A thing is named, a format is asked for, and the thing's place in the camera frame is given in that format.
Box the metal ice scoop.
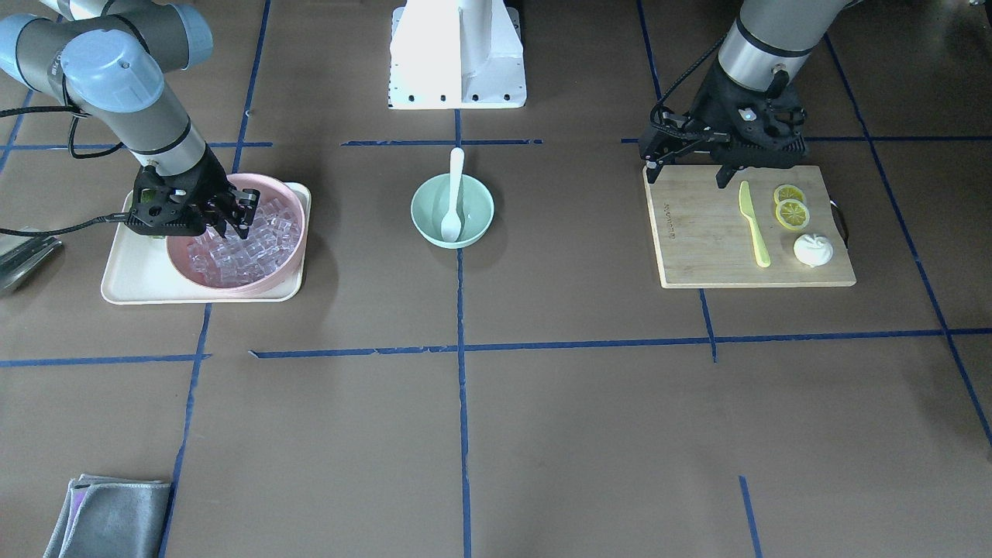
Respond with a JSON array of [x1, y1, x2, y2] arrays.
[[1, 233, 63, 297]]

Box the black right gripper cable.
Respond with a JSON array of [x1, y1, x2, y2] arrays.
[[0, 105, 133, 237]]

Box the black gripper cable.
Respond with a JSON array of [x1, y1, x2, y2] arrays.
[[649, 35, 729, 133], [0, 105, 133, 237]]

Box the pile of clear ice cubes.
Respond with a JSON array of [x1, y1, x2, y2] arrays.
[[180, 198, 301, 288]]

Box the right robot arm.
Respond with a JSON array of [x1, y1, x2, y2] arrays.
[[1, 1, 260, 238]]

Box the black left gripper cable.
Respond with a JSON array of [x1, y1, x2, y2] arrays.
[[649, 35, 729, 133]]

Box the white plastic spoon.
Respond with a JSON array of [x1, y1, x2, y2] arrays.
[[440, 147, 465, 243]]

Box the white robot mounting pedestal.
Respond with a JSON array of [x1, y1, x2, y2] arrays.
[[387, 1, 528, 110]]

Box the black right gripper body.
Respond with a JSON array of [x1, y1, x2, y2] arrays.
[[125, 148, 233, 237]]

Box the mint green bowl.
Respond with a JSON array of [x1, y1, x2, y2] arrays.
[[410, 174, 494, 250]]

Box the bamboo cutting board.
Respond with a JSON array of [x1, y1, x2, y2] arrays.
[[646, 165, 856, 288]]

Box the cream plastic tray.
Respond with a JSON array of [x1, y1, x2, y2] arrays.
[[102, 225, 307, 305]]

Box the pink bowl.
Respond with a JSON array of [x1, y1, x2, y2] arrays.
[[166, 173, 311, 300]]

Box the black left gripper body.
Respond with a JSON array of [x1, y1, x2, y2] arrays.
[[639, 63, 808, 188]]

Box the yellow plastic knife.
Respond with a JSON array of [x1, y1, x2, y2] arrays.
[[738, 181, 771, 268]]

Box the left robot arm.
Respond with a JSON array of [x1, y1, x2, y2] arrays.
[[638, 1, 850, 188]]

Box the folded grey cloth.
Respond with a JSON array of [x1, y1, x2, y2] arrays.
[[43, 474, 171, 557]]

